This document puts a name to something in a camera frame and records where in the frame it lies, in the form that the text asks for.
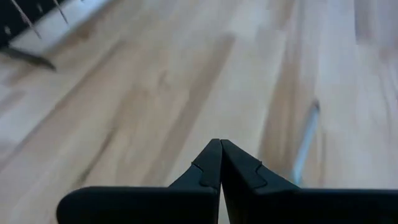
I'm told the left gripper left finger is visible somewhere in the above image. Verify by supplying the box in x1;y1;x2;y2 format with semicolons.
55;138;223;224

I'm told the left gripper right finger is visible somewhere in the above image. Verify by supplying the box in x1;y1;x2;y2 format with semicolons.
220;139;398;224

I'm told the grey black flathead screwdriver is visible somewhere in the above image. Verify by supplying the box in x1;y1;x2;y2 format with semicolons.
291;98;322;188

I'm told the black metal pegboard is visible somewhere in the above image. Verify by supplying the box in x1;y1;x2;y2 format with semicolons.
0;0;68;72

